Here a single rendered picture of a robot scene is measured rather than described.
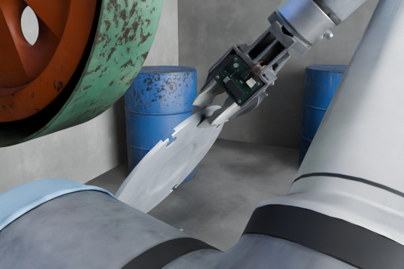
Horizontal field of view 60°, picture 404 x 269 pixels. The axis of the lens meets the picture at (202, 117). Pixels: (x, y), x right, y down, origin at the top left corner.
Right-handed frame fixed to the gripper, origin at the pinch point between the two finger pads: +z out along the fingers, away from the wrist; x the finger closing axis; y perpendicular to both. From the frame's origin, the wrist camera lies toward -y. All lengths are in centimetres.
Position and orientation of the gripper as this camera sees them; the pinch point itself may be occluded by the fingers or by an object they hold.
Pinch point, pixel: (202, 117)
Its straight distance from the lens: 58.4
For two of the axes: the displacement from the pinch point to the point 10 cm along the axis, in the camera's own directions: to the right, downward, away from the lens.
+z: -6.6, 6.3, 4.2
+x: 6.6, 7.5, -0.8
